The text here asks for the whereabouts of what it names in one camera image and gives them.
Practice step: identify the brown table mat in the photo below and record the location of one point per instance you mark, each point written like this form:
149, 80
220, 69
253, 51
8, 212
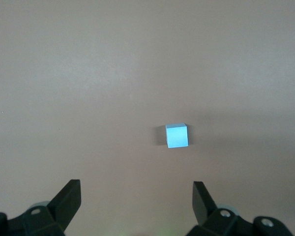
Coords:
88, 73

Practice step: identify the blue foam block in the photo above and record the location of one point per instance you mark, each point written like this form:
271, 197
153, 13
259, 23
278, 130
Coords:
177, 136

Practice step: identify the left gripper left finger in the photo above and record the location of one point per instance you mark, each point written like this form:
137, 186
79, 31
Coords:
64, 209

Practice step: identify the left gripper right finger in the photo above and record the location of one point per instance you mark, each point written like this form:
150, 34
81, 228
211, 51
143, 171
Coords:
201, 204

